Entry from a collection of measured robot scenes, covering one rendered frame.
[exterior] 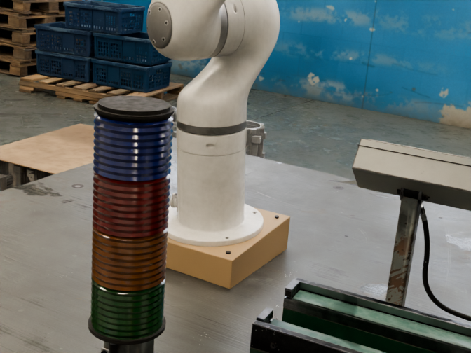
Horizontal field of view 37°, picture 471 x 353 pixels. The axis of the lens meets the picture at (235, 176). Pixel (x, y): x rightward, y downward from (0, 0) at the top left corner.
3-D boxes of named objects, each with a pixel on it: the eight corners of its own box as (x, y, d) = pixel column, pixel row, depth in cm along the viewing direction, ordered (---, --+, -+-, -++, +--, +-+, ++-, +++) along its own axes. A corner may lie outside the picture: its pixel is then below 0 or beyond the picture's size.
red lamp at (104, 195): (181, 220, 58) (185, 168, 56) (141, 245, 53) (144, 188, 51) (120, 205, 60) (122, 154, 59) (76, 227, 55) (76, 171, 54)
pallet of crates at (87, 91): (183, 97, 649) (188, 9, 625) (139, 112, 578) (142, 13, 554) (72, 78, 690) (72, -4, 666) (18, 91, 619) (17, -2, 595)
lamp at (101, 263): (179, 271, 59) (181, 220, 58) (139, 300, 54) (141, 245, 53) (119, 253, 62) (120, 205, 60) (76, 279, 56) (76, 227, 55)
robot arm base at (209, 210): (138, 233, 124) (134, 132, 118) (188, 197, 140) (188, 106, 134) (237, 255, 117) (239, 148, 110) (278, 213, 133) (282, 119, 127)
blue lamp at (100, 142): (185, 168, 56) (188, 113, 55) (144, 188, 51) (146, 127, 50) (122, 154, 59) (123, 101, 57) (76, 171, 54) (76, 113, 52)
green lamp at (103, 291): (176, 319, 61) (179, 271, 59) (137, 351, 55) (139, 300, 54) (118, 300, 63) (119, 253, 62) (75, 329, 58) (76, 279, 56)
